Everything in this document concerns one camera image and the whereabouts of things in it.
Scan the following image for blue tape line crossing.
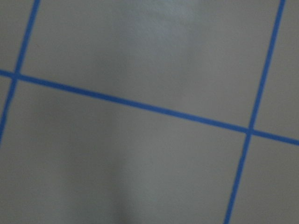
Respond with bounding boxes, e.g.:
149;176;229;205
0;69;299;147

